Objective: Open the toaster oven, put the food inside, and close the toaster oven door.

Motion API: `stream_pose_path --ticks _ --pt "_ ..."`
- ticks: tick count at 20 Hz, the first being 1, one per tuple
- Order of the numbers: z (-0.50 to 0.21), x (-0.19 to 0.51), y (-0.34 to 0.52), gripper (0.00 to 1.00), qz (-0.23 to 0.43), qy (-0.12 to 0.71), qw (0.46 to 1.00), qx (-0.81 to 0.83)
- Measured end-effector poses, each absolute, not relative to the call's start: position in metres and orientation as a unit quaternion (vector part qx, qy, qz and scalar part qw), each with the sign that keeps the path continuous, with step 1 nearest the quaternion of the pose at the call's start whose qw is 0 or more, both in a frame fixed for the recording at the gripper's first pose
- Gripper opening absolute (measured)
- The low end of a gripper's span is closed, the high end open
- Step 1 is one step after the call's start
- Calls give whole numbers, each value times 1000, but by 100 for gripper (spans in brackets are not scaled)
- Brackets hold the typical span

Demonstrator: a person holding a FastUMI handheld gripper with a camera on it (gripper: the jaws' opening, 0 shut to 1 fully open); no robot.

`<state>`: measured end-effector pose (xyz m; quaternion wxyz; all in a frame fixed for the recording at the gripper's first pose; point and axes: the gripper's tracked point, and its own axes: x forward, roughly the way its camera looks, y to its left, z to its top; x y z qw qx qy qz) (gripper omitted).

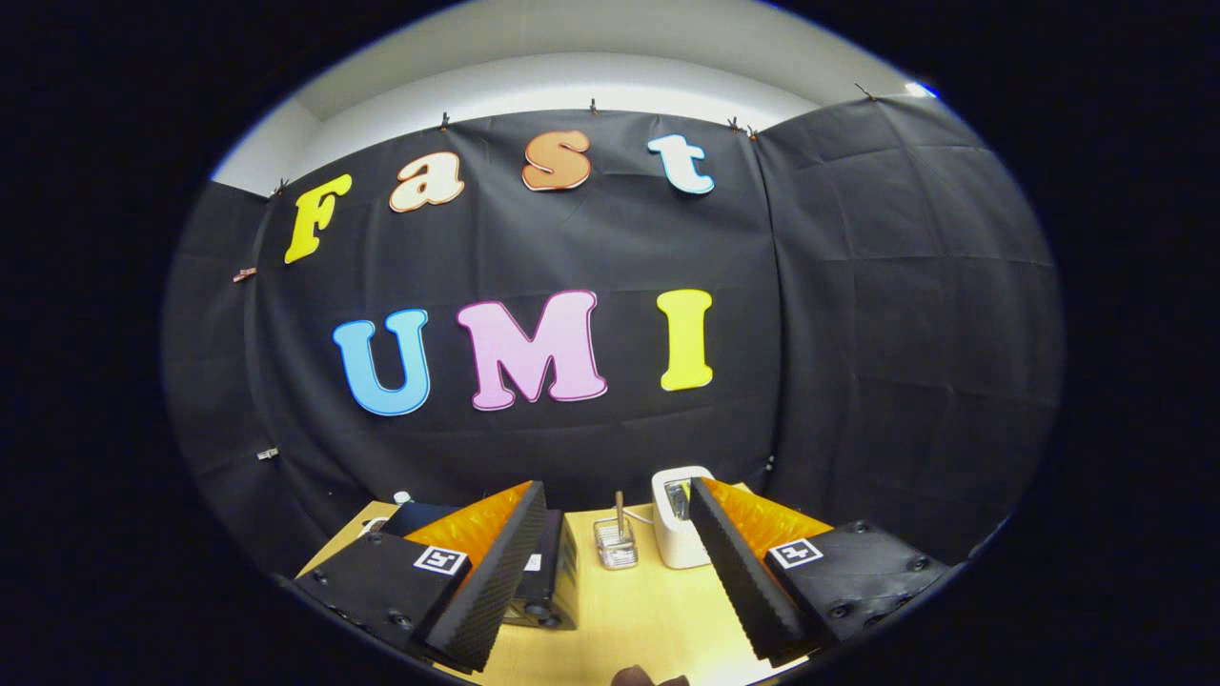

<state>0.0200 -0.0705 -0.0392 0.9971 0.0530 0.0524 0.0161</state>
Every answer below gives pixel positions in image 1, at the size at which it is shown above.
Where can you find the white bread toaster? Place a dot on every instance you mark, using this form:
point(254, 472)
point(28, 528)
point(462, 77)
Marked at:
point(672, 538)

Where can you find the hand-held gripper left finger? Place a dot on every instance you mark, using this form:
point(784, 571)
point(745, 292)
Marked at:
point(496, 581)

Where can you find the black toaster oven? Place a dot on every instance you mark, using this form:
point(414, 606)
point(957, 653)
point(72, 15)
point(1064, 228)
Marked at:
point(553, 572)

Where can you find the small white dish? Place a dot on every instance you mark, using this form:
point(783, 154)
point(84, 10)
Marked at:
point(374, 525)

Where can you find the row of black clips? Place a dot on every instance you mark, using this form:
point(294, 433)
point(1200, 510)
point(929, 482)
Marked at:
point(444, 121)

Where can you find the dark blue flat object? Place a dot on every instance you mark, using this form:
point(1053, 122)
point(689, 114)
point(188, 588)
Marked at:
point(415, 517)

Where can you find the clear glass holder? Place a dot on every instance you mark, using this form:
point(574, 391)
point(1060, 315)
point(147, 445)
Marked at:
point(615, 553)

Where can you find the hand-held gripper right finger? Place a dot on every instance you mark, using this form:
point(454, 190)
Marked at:
point(734, 581)

